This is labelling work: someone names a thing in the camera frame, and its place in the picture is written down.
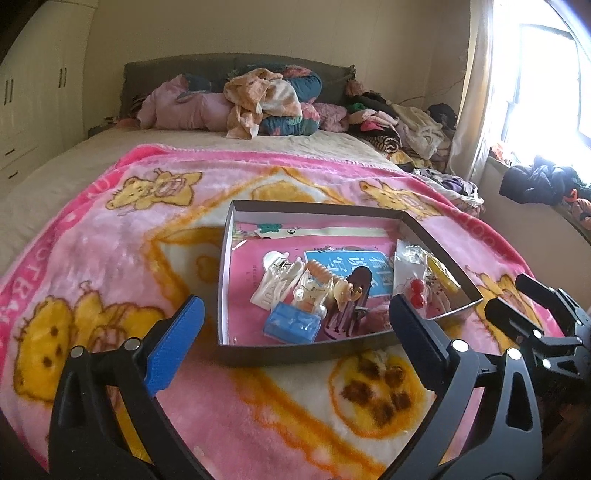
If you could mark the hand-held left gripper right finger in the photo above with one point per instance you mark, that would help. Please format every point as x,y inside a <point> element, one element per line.
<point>418,341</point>

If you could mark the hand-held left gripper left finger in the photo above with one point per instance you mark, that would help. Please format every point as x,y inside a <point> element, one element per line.
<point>173,348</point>

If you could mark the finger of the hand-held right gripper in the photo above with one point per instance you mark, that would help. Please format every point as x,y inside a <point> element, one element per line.
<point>510,321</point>
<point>545,295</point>

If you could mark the clear hair accessory packet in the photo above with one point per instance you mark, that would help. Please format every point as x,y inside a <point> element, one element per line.
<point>427,281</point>

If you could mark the grey cardboard box tray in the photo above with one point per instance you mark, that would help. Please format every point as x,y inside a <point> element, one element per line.
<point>221,295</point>

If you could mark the beige spiral hair clip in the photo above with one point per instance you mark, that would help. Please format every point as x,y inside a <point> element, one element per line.
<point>323,272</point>

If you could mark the pearl hair clip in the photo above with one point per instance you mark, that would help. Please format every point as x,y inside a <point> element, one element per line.
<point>309,295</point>

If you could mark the blue plastic box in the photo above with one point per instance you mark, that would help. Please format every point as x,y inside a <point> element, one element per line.
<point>291,325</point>

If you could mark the maroon hair clip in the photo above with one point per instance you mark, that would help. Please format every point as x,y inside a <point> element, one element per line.
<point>355,295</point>

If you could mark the orange and black cloth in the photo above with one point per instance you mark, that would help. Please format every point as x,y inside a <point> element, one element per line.
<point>579,207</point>

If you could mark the pink exercise book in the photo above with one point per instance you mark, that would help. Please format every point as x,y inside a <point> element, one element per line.
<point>249,272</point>

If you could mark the pink bear printed blanket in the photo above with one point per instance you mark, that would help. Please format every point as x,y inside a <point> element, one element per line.
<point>115,254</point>

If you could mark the black jacket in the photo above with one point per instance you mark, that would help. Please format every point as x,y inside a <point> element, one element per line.
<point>538,182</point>

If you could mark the white hair claw clip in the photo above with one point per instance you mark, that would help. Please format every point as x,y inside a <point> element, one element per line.
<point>272,286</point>

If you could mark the purple crumpled clothes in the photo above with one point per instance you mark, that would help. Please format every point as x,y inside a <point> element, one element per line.
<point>455,184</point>

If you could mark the bright window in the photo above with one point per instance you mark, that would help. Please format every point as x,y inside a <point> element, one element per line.
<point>549,92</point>

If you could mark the bed with beige sheet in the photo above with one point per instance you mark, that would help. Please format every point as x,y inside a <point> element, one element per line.
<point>69,170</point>

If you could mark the pile of mixed clothes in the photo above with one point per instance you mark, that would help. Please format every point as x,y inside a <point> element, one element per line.
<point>406,129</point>

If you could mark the cream curtain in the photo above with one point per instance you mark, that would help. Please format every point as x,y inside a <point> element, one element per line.
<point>485,83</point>

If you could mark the pink clothing bundle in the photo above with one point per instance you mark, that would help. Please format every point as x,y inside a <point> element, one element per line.
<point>184,108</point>

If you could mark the pink fuzzy cloth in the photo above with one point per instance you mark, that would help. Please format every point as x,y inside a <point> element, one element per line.
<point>330,117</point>

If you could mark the orange patterned cloth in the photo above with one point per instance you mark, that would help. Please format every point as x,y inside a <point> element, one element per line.
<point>263,99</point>

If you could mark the grey headboard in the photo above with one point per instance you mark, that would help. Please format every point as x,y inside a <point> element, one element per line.
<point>161,74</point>

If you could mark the pile of pillows and clothes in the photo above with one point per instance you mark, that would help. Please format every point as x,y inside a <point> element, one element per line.
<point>307,85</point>

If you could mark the cream wardrobe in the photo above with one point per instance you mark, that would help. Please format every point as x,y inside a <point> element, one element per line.
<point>37,92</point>

